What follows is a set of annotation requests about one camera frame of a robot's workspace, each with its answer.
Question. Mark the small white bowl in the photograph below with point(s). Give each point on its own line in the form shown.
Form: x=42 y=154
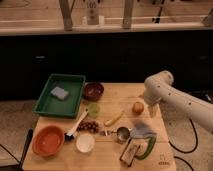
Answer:
x=85 y=143

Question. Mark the yellow banana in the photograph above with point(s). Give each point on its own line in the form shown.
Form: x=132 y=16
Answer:
x=113 y=120

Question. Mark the grey blue sponge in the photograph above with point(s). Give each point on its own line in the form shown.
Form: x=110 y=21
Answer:
x=59 y=93

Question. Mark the metal measuring cup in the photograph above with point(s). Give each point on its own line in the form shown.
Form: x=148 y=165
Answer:
x=122 y=134

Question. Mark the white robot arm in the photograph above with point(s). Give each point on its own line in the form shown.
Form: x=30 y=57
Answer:
x=159 y=87

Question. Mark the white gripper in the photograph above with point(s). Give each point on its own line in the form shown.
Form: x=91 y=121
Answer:
x=152 y=109

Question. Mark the bunch of red grapes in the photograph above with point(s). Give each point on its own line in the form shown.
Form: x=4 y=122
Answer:
x=91 y=126

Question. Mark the grey folded cloth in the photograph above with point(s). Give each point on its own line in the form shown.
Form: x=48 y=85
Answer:
x=141 y=131

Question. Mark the red yellow apple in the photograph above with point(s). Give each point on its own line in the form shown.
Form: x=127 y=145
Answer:
x=137 y=108

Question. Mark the dark red bowl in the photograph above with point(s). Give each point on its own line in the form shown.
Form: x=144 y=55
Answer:
x=93 y=91

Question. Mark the orange plastic bowl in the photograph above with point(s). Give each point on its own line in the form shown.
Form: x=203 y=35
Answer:
x=48 y=141

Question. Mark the green plastic tray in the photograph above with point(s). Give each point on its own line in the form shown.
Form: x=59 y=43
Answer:
x=50 y=106

